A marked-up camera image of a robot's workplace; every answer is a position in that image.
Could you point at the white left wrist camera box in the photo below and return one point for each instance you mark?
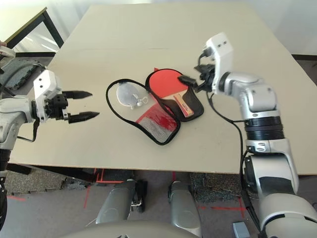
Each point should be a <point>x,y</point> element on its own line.
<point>45,81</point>

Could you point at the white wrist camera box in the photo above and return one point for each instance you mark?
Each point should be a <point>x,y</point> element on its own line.
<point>45,81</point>
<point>223,54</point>

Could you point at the black table base bar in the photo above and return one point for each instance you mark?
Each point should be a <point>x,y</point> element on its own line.
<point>71,173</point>

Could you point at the black-framed side table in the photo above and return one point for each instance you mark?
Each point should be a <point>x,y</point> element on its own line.
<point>47,22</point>

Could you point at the speckled floor mat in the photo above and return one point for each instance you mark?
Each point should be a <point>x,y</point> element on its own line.
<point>213,188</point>
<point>39,181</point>

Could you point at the grey robot leg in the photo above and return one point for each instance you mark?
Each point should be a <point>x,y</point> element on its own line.
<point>116,203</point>
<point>182,205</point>

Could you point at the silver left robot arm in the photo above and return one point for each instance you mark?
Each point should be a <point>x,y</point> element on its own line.
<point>15,111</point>

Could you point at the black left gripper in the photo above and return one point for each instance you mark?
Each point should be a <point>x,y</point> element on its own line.
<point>57,106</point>

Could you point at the dark grey foam mat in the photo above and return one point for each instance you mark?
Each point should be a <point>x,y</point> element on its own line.
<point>22,74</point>

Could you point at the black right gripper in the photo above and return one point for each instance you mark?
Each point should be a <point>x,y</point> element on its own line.
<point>207,74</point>

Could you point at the small grey box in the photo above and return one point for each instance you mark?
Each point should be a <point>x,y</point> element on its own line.
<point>241,230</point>

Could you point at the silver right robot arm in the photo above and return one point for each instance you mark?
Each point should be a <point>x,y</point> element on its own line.
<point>260,99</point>

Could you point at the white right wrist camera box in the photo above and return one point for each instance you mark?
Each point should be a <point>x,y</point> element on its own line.
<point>223,54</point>

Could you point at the grey robot torso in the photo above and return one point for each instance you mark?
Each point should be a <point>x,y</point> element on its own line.
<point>146,230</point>

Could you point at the red ping-pong paddle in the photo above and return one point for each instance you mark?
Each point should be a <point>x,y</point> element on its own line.
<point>164,83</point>

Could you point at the grey robot left leg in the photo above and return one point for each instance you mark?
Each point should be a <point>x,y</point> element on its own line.
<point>116,203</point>

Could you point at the grey robot right leg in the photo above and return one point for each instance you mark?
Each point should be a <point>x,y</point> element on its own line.
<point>182,205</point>

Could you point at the bystander bare hand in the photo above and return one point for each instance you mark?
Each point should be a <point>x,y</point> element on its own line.
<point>3,43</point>

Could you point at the red black paddle case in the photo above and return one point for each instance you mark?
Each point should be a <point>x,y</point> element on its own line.
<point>161,124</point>

